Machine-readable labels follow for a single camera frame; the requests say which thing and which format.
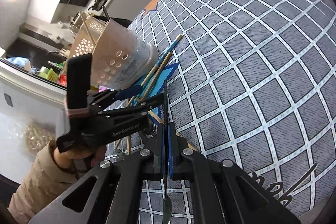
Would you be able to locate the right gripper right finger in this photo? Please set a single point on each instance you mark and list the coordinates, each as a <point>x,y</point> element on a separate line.
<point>189,165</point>

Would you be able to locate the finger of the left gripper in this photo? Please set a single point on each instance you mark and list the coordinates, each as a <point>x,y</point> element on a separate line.
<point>107,97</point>
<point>144,106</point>

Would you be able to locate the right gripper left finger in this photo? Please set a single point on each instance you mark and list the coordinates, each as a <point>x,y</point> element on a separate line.
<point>127,177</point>

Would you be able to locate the plain wooden chopstick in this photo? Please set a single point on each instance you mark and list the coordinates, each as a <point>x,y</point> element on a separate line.
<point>150,80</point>

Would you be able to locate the black thin spoon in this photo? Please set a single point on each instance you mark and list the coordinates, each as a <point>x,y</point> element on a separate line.
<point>167,205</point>

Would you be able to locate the blue patterned wooden chopstick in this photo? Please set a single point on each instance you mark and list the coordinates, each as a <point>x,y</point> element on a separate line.
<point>160,60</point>

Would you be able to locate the person's left hand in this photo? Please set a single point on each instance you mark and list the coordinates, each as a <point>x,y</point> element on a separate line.
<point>66,159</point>

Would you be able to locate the beige plastic utensil holder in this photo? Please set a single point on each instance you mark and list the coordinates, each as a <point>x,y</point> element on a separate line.
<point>120,57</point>

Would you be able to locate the bag of round nuts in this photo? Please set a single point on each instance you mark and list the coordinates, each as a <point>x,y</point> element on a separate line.
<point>36,137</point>

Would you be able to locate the red plastic basket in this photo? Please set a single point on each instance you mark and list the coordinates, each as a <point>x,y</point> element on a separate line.
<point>63,80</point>

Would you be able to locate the green plastic basket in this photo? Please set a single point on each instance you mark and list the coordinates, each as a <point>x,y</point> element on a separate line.
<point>49,74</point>

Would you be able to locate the beige perforated storage cart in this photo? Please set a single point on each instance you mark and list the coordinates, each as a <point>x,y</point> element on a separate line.
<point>87,37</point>

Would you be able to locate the black wok on stove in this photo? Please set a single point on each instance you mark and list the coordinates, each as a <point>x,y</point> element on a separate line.
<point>98,4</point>

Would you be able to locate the grey checked star tablecloth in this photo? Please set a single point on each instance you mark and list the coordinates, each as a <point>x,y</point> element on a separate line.
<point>255,83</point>

